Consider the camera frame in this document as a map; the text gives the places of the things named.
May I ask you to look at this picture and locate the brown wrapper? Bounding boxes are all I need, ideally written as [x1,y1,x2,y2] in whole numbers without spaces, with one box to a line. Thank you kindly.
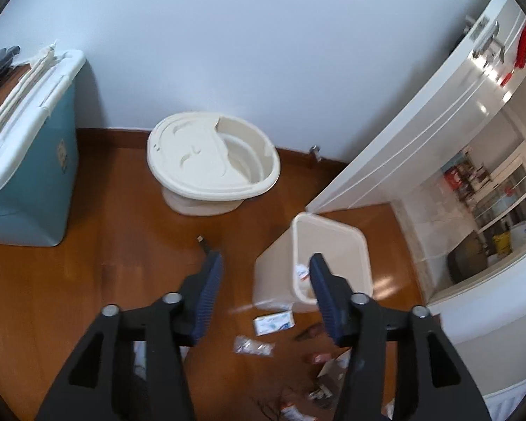
[295,325,325,342]

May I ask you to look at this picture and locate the metal door handle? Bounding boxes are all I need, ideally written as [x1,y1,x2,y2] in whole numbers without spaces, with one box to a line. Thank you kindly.
[465,15,507,64]

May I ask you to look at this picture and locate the beige plastic trash bin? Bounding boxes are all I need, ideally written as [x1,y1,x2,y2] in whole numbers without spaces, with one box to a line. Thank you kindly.
[253,212,374,313]

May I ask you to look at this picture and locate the cream folded cloth bag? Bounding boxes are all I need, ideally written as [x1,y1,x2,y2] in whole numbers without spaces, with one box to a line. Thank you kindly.
[0,44,64,161]

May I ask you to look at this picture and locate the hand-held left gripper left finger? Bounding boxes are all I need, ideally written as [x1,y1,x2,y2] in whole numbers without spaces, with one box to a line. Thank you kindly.
[35,250,225,421]

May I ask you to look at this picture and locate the white door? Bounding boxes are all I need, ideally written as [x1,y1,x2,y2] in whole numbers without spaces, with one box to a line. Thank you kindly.
[306,0,526,213]

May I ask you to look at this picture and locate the teal storage box white lid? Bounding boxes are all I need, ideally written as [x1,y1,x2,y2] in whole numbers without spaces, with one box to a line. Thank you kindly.
[0,50,87,247]

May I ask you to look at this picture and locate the cream plastic foot basin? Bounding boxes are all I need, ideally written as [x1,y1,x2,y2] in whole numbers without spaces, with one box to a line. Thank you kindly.
[147,113,281,216]

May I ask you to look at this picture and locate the white blue paper packet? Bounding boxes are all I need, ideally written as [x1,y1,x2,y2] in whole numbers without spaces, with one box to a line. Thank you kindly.
[253,310,296,336]

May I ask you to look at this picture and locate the yellow container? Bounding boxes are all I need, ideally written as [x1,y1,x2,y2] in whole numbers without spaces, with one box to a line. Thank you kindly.
[492,233,513,255]

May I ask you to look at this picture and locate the glass display cabinet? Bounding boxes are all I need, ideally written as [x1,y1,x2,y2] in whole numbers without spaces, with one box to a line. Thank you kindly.
[440,140,526,229]

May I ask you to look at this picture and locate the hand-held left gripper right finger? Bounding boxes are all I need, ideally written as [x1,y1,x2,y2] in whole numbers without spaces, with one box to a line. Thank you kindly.
[309,253,494,421]

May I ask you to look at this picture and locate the clear plastic wrapper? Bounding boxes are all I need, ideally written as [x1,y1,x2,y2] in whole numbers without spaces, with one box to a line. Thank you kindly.
[233,335,276,357]

